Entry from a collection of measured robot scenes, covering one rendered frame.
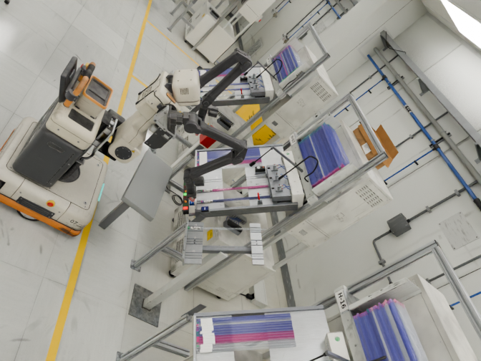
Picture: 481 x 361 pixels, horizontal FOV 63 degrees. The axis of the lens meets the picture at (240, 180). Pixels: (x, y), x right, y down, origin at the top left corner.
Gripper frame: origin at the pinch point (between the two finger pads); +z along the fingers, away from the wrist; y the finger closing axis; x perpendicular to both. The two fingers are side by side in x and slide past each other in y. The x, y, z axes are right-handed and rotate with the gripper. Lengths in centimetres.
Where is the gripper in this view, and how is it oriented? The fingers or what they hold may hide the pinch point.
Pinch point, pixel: (192, 200)
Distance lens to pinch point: 276.4
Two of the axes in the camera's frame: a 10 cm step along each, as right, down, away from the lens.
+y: -0.8, -6.7, 7.4
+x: -10.0, 0.9, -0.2
